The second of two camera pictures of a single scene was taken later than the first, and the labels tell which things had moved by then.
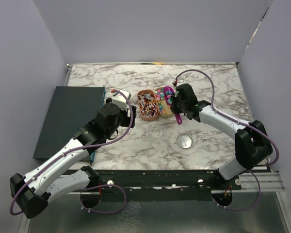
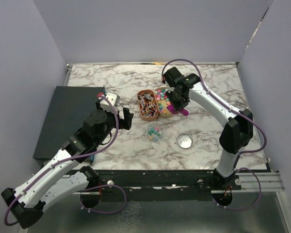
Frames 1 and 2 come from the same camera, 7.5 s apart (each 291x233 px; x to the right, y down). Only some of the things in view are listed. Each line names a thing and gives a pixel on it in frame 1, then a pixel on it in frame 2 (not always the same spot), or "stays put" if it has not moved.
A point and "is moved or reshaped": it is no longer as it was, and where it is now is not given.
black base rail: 162,185 stays put
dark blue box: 71,108 stays put
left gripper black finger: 134,110 to 128,118
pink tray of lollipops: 148,104 stays put
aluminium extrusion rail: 268,182 stays put
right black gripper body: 178,107 to 178,102
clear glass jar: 154,132 stays put
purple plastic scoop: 169,92 is moved or reshaped
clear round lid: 184,140 stays put
